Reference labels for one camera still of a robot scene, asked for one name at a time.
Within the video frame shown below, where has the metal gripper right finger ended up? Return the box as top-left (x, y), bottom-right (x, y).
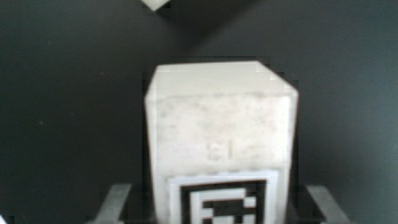
top-left (306, 185), bottom-right (355, 224)

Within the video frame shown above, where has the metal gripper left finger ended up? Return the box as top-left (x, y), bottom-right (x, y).
top-left (87, 183), bottom-right (132, 224)

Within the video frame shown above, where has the white leg with tag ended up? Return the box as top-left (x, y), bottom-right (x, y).
top-left (146, 61), bottom-right (299, 224)

